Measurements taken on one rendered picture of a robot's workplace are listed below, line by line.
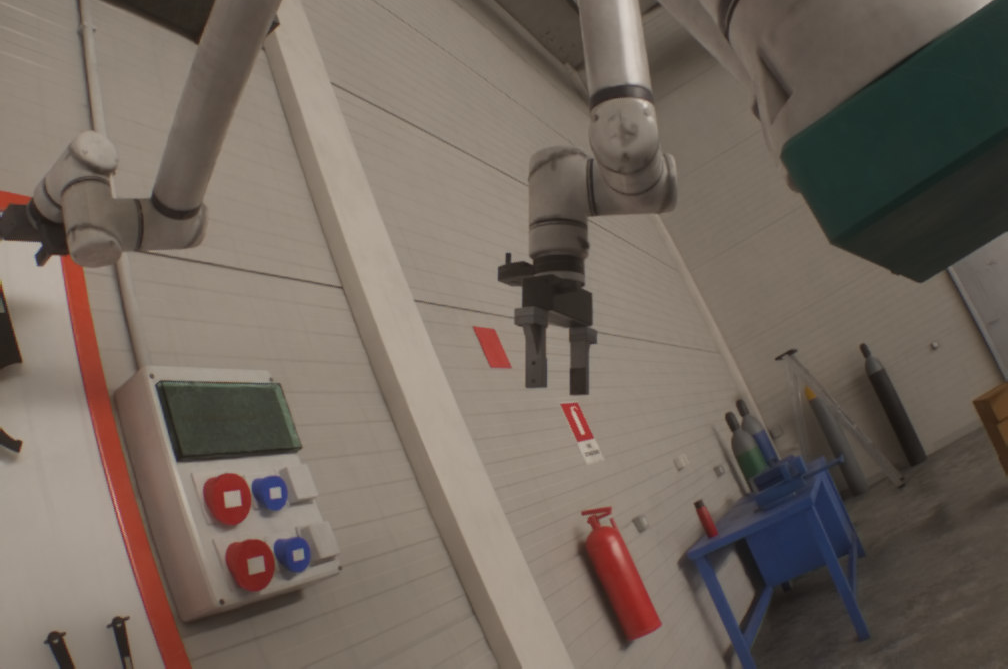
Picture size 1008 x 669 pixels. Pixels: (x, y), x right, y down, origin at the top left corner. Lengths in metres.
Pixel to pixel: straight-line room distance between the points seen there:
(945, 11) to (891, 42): 0.03
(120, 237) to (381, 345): 1.35
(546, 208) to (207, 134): 0.51
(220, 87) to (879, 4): 0.86
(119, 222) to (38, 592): 0.66
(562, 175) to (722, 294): 8.38
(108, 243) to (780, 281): 8.66
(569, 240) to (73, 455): 1.03
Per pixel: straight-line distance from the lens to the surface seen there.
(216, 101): 1.07
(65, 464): 1.51
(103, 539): 1.49
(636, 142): 0.90
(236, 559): 1.44
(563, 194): 1.05
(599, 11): 1.02
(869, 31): 0.39
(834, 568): 4.06
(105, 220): 1.19
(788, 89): 0.43
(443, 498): 2.28
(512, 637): 2.30
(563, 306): 1.01
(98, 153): 1.25
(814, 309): 9.24
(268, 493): 1.57
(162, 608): 1.51
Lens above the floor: 1.35
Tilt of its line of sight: 17 degrees up
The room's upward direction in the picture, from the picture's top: 25 degrees counter-clockwise
